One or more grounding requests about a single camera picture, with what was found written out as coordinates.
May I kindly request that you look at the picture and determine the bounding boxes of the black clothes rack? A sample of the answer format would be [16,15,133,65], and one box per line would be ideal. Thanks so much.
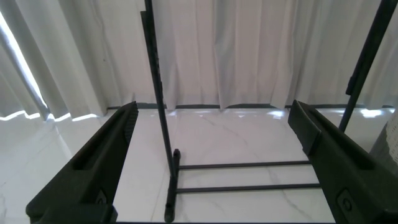
[140,0,398,223]

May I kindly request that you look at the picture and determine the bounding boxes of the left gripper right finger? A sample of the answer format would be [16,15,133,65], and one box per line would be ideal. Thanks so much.
[287,99,398,224]

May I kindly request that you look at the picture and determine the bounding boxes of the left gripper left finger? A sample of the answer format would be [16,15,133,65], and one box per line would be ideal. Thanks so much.
[25,100,139,224]

